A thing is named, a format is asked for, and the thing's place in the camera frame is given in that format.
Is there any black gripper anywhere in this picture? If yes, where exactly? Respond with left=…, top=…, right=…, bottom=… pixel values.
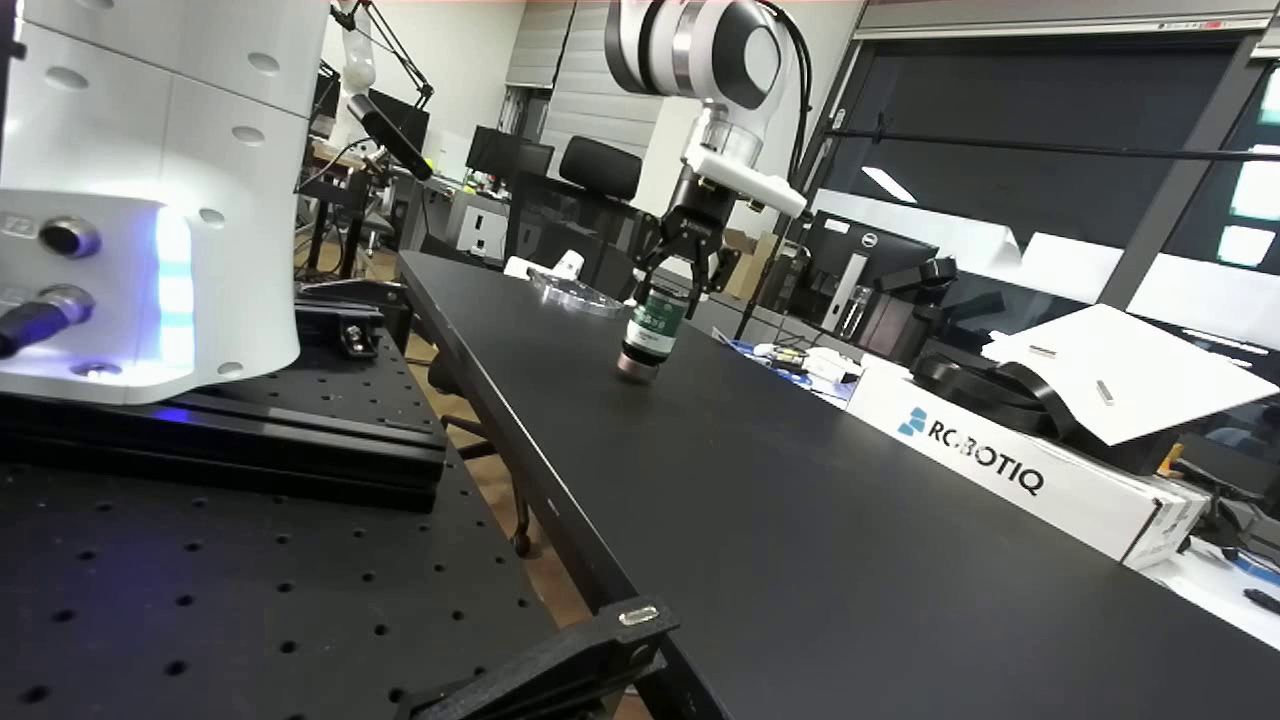
left=627, top=182, right=738, bottom=309

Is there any green-label bottle with black cap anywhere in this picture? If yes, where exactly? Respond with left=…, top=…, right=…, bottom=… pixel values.
left=614, top=254, right=700, bottom=394

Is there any brown cardboard box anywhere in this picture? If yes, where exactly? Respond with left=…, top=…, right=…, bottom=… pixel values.
left=717, top=227, right=779, bottom=306

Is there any black office chair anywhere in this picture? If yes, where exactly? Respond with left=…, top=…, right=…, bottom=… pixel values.
left=504, top=131, right=672, bottom=306

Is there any small white object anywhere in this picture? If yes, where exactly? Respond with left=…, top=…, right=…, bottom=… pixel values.
left=798, top=341, right=867, bottom=394

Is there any black desktop device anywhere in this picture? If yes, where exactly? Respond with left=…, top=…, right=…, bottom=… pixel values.
left=798, top=209, right=964, bottom=361

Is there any black computer monitor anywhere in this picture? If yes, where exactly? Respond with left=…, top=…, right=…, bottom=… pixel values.
left=466, top=126, right=562, bottom=187

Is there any black bag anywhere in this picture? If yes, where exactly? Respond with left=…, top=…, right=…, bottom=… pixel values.
left=910, top=341, right=1095, bottom=451

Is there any white Robotiq box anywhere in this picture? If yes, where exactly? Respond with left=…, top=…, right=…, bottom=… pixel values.
left=843, top=361, right=1213, bottom=570

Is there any black table clamp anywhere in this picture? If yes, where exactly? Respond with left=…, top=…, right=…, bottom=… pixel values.
left=395, top=598, right=687, bottom=720

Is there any white cardboard sheet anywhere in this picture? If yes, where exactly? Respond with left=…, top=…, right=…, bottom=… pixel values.
left=981, top=299, right=1280, bottom=451

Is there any black perforated breadboard plate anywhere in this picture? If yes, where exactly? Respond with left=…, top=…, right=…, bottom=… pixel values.
left=0, top=451, right=566, bottom=720

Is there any small black bracket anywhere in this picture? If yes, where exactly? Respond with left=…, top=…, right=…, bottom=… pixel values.
left=294, top=276, right=419, bottom=369

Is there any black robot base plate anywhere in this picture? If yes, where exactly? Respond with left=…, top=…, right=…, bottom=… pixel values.
left=0, top=327, right=454, bottom=514

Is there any black diagonal frame beam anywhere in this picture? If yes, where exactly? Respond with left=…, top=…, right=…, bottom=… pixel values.
left=1092, top=21, right=1280, bottom=312

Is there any black cable connector plug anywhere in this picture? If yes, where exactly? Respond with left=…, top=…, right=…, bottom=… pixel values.
left=0, top=286, right=99, bottom=361

